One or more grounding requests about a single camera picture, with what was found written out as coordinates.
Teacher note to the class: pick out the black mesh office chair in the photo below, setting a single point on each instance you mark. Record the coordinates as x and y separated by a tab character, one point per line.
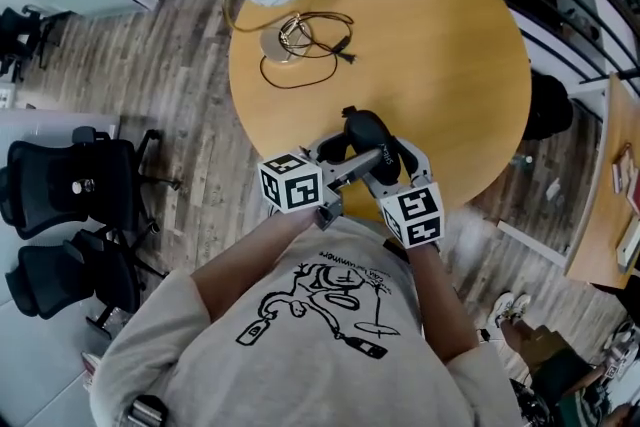
12	32
65	275
75	165

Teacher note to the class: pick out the black bag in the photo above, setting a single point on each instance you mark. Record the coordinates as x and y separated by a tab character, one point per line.
550	107

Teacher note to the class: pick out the red and white book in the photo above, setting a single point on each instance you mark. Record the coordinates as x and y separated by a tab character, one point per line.
621	171

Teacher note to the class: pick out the wooden side desk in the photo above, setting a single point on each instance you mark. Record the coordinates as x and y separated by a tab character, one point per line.
602	215

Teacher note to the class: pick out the grey printed t-shirt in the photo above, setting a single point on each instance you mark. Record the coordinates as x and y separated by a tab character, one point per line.
300	365

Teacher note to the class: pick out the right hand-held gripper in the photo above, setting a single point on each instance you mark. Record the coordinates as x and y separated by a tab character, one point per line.
412	217

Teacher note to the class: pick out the person's left forearm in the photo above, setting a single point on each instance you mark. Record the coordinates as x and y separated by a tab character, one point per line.
250	260

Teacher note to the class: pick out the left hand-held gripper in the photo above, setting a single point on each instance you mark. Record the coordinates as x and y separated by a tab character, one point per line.
290	185

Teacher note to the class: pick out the person's right forearm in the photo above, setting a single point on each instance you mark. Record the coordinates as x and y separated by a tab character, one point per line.
440	300

